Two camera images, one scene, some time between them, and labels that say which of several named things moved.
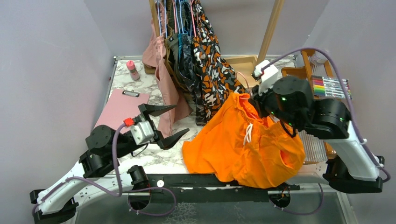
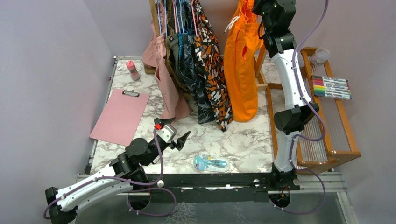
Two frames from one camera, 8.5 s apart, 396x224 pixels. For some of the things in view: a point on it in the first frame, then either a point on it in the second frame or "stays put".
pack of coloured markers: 330,87 stays put
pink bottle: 134,73 stays put
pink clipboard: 122,105 stays put
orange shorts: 240,144 -> 242,41
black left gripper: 166,143 -> 180,142
